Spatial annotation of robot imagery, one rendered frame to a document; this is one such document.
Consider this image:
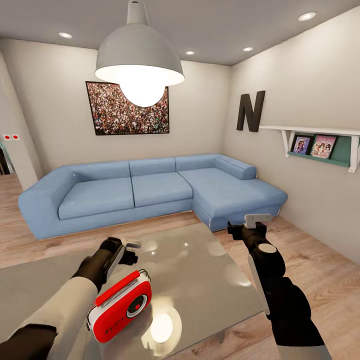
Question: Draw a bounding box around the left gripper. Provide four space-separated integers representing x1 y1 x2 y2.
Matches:
118 250 138 266

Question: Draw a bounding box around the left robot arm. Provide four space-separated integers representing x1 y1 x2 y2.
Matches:
0 237 142 360

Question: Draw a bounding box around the radio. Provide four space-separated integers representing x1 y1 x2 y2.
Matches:
86 269 152 343

